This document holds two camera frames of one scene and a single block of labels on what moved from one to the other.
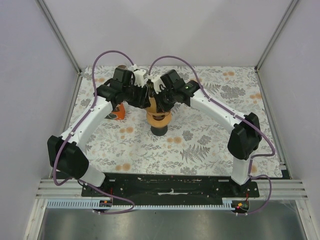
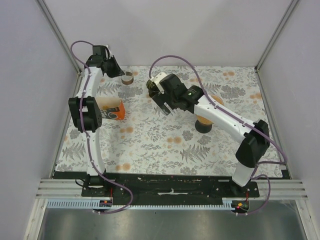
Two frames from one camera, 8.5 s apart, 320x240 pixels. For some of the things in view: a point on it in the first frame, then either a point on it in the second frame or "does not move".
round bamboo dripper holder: x=159 y=119 → x=217 y=99
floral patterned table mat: x=196 y=143 does not move
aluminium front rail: x=281 y=189 does not move
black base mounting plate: x=172 y=189 does not move
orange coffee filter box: x=118 y=113 does not move
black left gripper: x=143 y=101 → x=118 y=71
